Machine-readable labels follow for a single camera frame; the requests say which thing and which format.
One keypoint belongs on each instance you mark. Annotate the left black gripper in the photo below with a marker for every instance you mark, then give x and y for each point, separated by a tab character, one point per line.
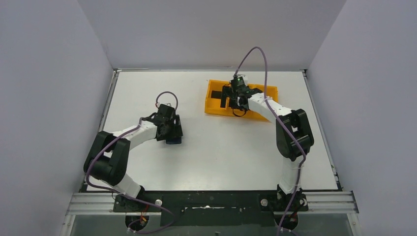
175	131

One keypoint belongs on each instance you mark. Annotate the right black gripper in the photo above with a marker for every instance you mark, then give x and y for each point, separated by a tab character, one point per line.
229	93

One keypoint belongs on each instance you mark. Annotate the orange three-compartment tray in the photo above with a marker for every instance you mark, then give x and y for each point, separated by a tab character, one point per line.
215	106

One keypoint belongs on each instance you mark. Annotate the blue leather card holder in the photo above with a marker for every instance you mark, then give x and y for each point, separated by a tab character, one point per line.
174	141

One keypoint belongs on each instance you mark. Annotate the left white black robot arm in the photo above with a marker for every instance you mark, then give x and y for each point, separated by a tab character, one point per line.
108	157

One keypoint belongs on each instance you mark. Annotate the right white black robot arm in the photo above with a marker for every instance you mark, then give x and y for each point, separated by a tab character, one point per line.
293	132

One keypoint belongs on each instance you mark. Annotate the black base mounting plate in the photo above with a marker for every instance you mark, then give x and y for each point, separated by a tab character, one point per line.
265	208

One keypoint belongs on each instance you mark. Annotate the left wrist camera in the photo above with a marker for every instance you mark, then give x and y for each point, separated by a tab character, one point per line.
163	104

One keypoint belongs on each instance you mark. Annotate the aluminium frame rail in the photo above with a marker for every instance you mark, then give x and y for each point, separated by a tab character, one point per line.
331	202

